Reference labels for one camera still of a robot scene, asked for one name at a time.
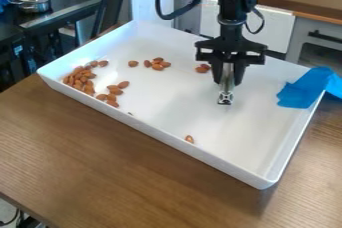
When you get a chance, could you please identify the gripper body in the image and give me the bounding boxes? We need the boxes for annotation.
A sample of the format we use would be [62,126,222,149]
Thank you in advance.
[193,21,270,67]

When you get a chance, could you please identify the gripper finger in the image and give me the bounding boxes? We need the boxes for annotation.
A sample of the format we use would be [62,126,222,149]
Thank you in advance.
[209,57,226,85]
[231,57,249,87]

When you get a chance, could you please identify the silver metal bar tool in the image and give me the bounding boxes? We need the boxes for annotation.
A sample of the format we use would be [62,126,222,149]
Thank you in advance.
[216,62,236,106]

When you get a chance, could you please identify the pile of brown bits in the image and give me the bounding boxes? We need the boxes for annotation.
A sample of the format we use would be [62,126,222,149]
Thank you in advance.
[193,63,213,74]
[126,57,174,72]
[61,59,131,109]

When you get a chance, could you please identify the white tray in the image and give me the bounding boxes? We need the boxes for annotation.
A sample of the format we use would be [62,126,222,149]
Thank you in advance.
[36,19,328,191]

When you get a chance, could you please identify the white furniture with wooden top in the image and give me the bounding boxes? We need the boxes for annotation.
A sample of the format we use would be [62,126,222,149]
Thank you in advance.
[132,0,342,65]

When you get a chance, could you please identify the blue cloth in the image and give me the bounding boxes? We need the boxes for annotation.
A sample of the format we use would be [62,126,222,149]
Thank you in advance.
[275,66,342,110]

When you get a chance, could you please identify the black metal table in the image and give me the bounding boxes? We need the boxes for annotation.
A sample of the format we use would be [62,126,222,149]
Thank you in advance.
[0,0,127,90]

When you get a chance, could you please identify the silver pot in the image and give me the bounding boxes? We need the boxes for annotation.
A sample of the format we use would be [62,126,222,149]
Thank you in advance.
[6,0,55,14]

